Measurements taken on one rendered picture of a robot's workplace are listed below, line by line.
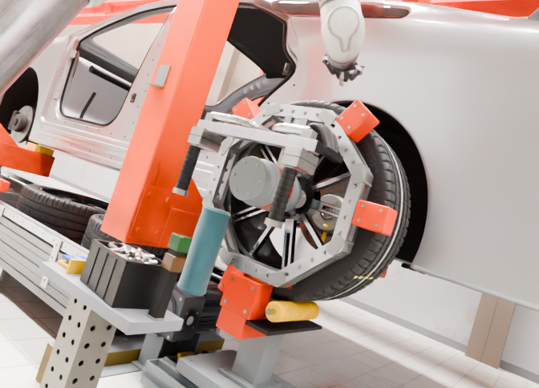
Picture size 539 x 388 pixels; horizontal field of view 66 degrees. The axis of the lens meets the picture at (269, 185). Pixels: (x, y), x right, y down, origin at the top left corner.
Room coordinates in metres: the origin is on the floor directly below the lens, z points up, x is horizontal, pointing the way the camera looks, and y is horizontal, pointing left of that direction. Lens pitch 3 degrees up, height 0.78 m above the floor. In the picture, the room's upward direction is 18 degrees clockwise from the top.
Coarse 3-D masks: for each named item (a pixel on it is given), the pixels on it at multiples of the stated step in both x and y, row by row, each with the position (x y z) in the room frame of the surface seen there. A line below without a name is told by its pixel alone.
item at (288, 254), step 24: (264, 144) 1.46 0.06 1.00; (312, 192) 1.32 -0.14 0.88; (240, 216) 1.48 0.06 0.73; (264, 216) 1.65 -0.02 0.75; (288, 216) 1.36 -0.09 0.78; (336, 216) 1.26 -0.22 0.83; (240, 240) 1.43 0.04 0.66; (264, 240) 1.40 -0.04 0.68; (288, 240) 1.35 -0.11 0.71; (288, 264) 1.33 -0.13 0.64
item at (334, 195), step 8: (336, 184) 1.76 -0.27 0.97; (344, 184) 1.74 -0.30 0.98; (320, 192) 1.80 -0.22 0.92; (328, 192) 1.78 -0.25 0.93; (336, 192) 1.76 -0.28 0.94; (344, 192) 1.74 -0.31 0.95; (328, 200) 1.72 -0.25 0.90; (336, 200) 1.70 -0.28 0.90; (312, 216) 1.75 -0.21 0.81; (320, 216) 1.73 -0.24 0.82; (304, 224) 1.82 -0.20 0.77; (320, 224) 1.72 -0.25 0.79; (328, 224) 1.70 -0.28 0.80; (304, 232) 1.81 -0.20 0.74; (320, 232) 1.77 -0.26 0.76; (328, 232) 1.75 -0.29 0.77; (312, 240) 1.78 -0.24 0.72; (328, 240) 1.74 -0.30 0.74
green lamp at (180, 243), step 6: (174, 234) 1.02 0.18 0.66; (180, 234) 1.04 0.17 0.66; (174, 240) 1.02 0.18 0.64; (180, 240) 1.01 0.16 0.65; (186, 240) 1.02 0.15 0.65; (168, 246) 1.03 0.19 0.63; (174, 246) 1.02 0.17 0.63; (180, 246) 1.01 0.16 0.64; (186, 246) 1.03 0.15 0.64; (180, 252) 1.02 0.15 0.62; (186, 252) 1.03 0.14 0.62
